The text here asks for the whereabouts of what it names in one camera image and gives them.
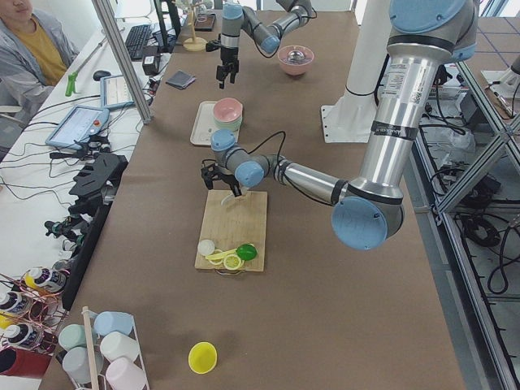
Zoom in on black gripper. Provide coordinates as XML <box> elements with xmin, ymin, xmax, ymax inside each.
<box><xmin>216</xmin><ymin>45</ymin><xmax>240</xmax><ymax>89</ymax></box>
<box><xmin>201</xmin><ymin>160</ymin><xmax>242</xmax><ymax>197</ymax></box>

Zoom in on small pink bowl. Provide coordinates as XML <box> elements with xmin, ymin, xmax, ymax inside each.
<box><xmin>213</xmin><ymin>97</ymin><xmax>243</xmax><ymax>123</ymax></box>

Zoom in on white ceramic spoon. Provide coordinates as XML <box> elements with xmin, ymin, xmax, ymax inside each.
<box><xmin>220</xmin><ymin>193</ymin><xmax>249</xmax><ymax>206</ymax></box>

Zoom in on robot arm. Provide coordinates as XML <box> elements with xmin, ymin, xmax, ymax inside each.
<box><xmin>206</xmin><ymin>1</ymin><xmax>317</xmax><ymax>89</ymax></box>
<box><xmin>201</xmin><ymin>1</ymin><xmax>479</xmax><ymax>250</ymax></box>

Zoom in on large pink bowl with ice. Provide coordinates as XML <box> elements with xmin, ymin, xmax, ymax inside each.
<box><xmin>277</xmin><ymin>45</ymin><xmax>314</xmax><ymax>76</ymax></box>

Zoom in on wooden mug tree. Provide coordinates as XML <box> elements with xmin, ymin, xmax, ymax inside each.
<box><xmin>175</xmin><ymin>0</ymin><xmax>208</xmax><ymax>52</ymax></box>

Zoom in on grey folded cloth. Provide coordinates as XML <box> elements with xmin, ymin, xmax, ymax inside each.
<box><xmin>166</xmin><ymin>70</ymin><xmax>197</xmax><ymax>90</ymax></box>

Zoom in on bamboo cutting board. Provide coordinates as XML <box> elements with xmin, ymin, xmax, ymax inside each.
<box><xmin>199</xmin><ymin>190</ymin><xmax>268</xmax><ymax>272</ymax></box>

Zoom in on green stacked bowls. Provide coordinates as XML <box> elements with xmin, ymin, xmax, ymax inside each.
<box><xmin>214</xmin><ymin>116</ymin><xmax>243</xmax><ymax>132</ymax></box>

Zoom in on cream rabbit tray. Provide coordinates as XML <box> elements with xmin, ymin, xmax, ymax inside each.
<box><xmin>190</xmin><ymin>101</ymin><xmax>240</xmax><ymax>146</ymax></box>

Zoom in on green lime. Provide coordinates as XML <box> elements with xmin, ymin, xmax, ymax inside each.
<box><xmin>236</xmin><ymin>243</ymin><xmax>258</xmax><ymax>262</ymax></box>

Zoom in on yellow plastic knife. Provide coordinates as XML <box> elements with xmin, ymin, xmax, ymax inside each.
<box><xmin>205</xmin><ymin>249</ymin><xmax>236</xmax><ymax>260</ymax></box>

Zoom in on lemon slice near lime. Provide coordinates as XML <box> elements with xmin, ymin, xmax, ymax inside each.
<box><xmin>223</xmin><ymin>253</ymin><xmax>245</xmax><ymax>271</ymax></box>

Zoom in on lemon slice near bun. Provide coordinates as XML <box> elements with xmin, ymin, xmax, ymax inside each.
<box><xmin>207</xmin><ymin>249</ymin><xmax>223</xmax><ymax>266</ymax></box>

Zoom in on black keyboard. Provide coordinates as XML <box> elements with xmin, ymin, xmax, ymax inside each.
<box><xmin>125</xmin><ymin>24</ymin><xmax>152</xmax><ymax>61</ymax></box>

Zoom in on far teach pendant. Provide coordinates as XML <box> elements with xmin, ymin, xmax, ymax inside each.
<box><xmin>100</xmin><ymin>75</ymin><xmax>134</xmax><ymax>110</ymax></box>

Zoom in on teach pendant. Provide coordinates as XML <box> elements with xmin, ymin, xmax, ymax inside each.
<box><xmin>45</xmin><ymin>106</ymin><xmax>110</xmax><ymax>150</ymax></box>
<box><xmin>100</xmin><ymin>75</ymin><xmax>134</xmax><ymax>110</ymax></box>

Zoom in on near teach pendant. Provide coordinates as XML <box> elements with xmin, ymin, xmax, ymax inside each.
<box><xmin>45</xmin><ymin>106</ymin><xmax>110</xmax><ymax>150</ymax></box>

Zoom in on yellow plastic cup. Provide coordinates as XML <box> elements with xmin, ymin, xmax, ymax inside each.
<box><xmin>188</xmin><ymin>341</ymin><xmax>218</xmax><ymax>375</ymax></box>

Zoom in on seated person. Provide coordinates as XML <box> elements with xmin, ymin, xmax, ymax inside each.
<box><xmin>1</xmin><ymin>1</ymin><xmax>79</xmax><ymax>123</ymax></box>

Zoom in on cup rack with pastel cups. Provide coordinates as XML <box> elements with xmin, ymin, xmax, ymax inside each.
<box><xmin>56</xmin><ymin>306</ymin><xmax>150</xmax><ymax>389</ymax></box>

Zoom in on paint bottles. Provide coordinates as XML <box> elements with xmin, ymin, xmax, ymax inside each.
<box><xmin>1</xmin><ymin>266</ymin><xmax>69</xmax><ymax>355</ymax></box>

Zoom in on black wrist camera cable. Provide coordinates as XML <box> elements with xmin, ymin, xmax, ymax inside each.
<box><xmin>245</xmin><ymin>129</ymin><xmax>288</xmax><ymax>158</ymax></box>

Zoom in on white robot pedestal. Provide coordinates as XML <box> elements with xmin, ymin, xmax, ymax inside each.
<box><xmin>321</xmin><ymin>0</ymin><xmax>391</xmax><ymax>143</ymax></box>

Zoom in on aluminium frame post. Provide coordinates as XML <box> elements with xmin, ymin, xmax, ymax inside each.
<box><xmin>92</xmin><ymin>0</ymin><xmax>152</xmax><ymax>124</ymax></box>

